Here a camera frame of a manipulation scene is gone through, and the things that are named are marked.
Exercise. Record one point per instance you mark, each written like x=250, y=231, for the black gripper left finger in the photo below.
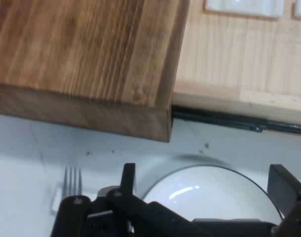
x=125, y=209

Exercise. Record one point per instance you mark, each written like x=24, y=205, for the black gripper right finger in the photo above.
x=286, y=190

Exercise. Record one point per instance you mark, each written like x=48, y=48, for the silver metal fork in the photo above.
x=72, y=182

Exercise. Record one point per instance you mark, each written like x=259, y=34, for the white plate with black rim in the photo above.
x=202, y=197

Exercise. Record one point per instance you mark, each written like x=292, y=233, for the light wooden drawer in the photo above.
x=239, y=61

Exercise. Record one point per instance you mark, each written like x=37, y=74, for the dark wooden cabinet top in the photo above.
x=78, y=49

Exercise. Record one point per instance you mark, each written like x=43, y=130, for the black drawer slide rail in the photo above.
x=214, y=118

